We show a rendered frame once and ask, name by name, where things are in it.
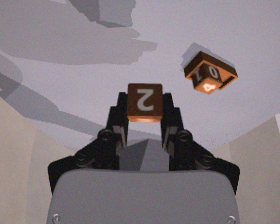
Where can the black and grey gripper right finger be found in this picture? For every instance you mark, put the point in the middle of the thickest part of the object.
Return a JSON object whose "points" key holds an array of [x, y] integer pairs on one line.
{"points": [[184, 152]]}

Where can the orange-brown number cube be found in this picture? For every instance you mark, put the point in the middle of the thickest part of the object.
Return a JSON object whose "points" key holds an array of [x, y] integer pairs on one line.
{"points": [[145, 102], [206, 79]]}

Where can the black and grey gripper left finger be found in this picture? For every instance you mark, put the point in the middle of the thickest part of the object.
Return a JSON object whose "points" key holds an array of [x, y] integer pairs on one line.
{"points": [[103, 151]]}

